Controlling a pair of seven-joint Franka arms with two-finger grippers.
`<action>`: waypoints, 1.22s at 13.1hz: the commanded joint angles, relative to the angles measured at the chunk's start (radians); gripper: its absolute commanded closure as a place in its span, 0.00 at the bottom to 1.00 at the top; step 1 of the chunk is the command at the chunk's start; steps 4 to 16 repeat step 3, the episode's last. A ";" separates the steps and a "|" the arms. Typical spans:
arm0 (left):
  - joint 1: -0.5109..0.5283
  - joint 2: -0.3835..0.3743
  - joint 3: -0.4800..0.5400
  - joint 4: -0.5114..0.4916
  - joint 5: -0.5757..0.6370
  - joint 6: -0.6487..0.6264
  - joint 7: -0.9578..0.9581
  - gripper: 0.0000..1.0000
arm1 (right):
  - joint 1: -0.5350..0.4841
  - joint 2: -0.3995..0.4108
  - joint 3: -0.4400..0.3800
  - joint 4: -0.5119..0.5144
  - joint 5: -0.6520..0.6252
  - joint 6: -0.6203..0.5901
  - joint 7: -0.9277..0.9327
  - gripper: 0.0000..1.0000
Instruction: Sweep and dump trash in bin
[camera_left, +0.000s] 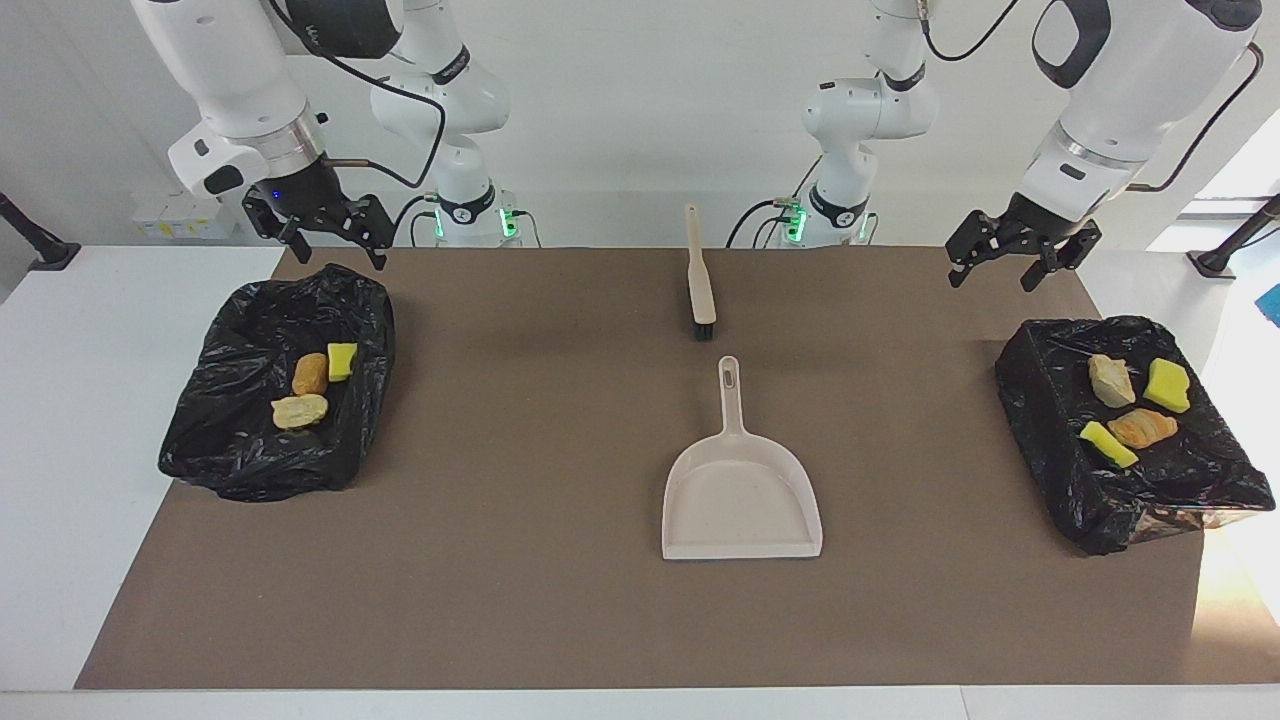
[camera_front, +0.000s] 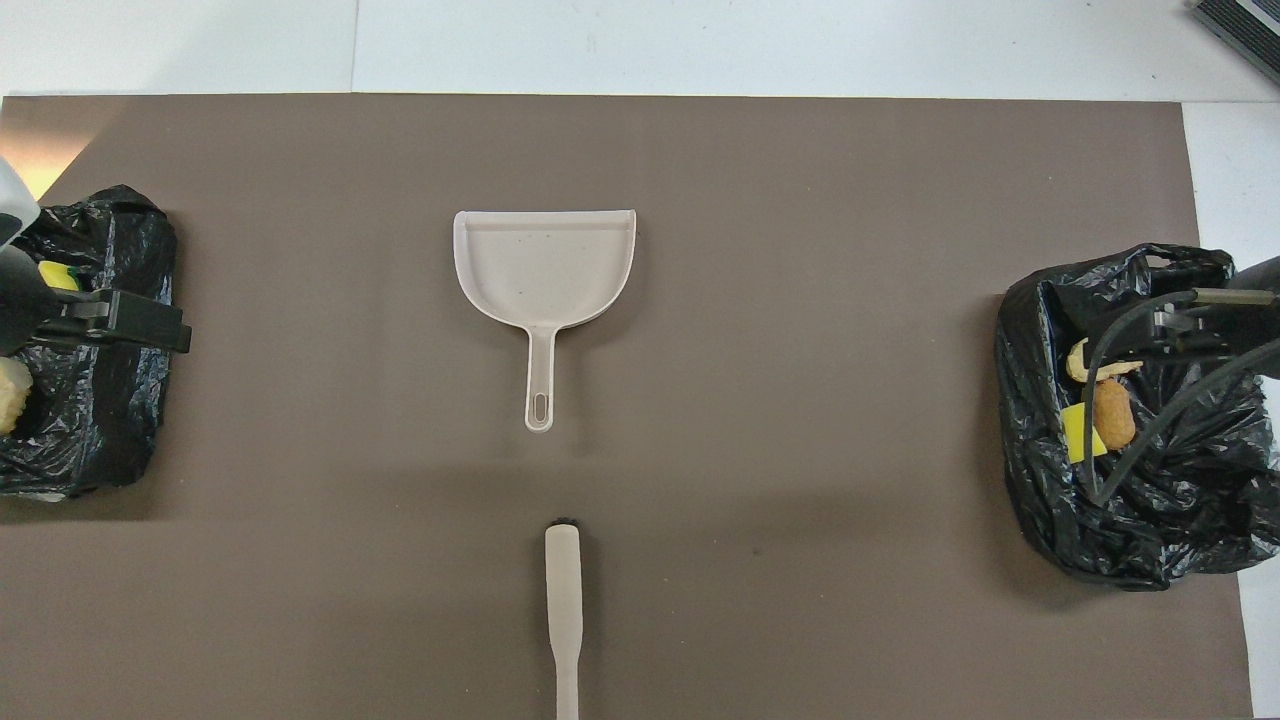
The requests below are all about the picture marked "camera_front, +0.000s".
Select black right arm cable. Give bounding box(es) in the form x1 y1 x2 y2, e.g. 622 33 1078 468
1083 288 1280 506

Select brown table mat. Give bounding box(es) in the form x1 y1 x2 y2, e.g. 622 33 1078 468
0 93 1256 720

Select beige hand brush black bristles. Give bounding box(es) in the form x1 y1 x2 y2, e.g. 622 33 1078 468
544 517 584 720

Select dark grey ribbed panel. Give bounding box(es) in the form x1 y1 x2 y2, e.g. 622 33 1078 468
1193 0 1280 86

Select black trash bag bin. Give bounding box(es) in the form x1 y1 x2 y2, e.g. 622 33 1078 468
996 243 1280 593

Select black bag over cardboard box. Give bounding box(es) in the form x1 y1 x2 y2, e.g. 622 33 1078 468
0 185 179 501

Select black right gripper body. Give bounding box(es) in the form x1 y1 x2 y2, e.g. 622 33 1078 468
1225 255 1280 381

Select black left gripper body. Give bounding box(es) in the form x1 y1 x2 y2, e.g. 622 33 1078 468
0 245 106 359

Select orange brown bread roll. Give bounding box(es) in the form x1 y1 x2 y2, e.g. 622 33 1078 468
1091 379 1138 452

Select beige plastic dustpan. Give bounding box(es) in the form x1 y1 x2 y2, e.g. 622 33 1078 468
452 208 639 434

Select pale beige bread chunk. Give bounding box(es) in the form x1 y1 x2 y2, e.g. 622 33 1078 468
0 356 34 435

